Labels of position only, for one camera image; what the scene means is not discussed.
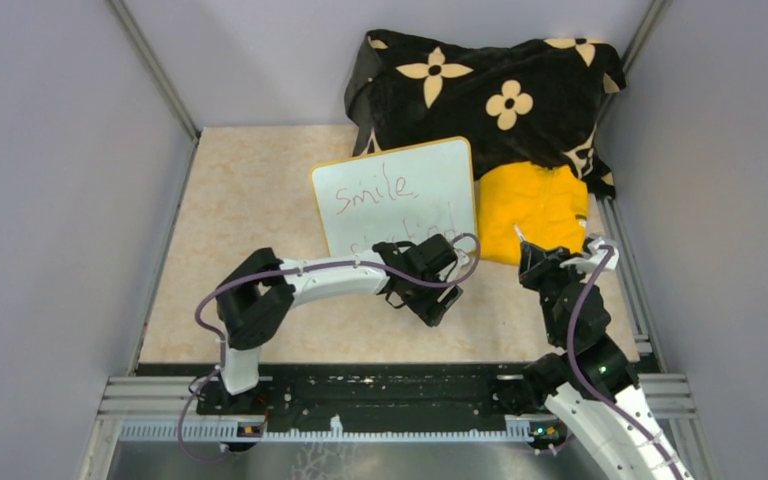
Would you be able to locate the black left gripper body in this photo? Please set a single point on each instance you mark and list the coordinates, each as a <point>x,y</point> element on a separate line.
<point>423,301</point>

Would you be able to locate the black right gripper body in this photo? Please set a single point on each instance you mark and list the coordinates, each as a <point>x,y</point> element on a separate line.
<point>548,277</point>

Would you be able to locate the whiteboard with yellow rim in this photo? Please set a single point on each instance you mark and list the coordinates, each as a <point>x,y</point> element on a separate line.
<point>404,194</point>

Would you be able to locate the red capped marker pen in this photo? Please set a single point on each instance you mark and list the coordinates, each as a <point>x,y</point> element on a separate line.
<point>520,235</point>

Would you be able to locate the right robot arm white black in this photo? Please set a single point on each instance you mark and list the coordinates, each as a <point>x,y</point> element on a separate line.
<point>591,386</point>

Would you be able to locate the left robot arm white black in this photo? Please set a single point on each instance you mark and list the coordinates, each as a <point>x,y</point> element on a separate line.
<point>253,301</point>

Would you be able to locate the folded yellow garment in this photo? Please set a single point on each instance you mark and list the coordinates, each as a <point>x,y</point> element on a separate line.
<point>549,205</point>

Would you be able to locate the black blanket with beige flowers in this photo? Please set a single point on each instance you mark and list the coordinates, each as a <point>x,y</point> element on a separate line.
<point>537,102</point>

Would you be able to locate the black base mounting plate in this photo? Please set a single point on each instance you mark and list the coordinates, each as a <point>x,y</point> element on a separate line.
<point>376,398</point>

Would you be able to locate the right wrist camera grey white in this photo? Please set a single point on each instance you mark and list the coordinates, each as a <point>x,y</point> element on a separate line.
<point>597,251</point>

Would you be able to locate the aluminium side rail right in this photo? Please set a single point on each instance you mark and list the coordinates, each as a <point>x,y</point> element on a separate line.
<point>648,345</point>

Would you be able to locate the aluminium frame rail front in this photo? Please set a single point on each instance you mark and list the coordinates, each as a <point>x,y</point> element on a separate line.
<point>160,409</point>

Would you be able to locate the aluminium corner post right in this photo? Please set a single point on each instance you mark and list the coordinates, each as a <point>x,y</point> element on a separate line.
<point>649,23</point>

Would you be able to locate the aluminium corner post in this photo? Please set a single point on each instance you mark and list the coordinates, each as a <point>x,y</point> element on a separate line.
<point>151,62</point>
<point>649,23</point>

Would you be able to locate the aluminium corner post left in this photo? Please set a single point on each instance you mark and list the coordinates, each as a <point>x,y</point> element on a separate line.
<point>151,62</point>

